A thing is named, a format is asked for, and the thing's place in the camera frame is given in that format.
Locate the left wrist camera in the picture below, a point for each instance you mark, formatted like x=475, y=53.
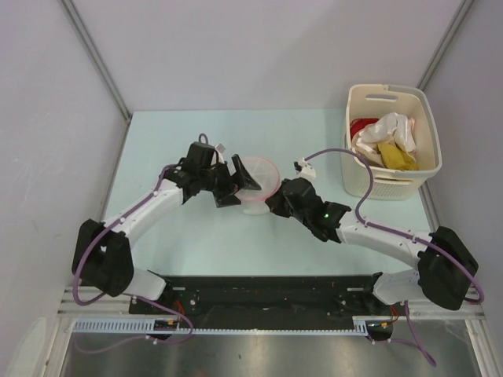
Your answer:
x=220, y=150

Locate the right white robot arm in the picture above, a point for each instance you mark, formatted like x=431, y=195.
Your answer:
x=441, y=268

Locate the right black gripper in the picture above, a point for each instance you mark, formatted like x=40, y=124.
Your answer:
x=275, y=203

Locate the cream plastic laundry basket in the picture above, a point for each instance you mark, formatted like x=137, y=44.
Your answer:
x=375, y=101

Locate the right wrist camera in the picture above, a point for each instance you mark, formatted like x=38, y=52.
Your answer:
x=304, y=169

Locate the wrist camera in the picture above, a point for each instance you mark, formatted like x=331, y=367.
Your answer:
x=220, y=150
x=304, y=169

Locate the aluminium frame rail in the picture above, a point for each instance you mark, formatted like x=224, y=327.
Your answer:
x=421, y=308

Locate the yellow garment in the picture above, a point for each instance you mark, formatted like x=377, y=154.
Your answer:
x=394, y=158

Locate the white slotted cable duct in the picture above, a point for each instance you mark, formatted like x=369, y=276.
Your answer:
x=151, y=326

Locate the white crumpled garment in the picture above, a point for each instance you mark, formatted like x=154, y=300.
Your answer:
x=392, y=128

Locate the red garment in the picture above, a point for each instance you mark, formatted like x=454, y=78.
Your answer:
x=359, y=124

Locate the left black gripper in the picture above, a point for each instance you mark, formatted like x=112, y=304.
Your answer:
x=229, y=188

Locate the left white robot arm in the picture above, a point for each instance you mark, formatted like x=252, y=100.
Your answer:
x=103, y=251

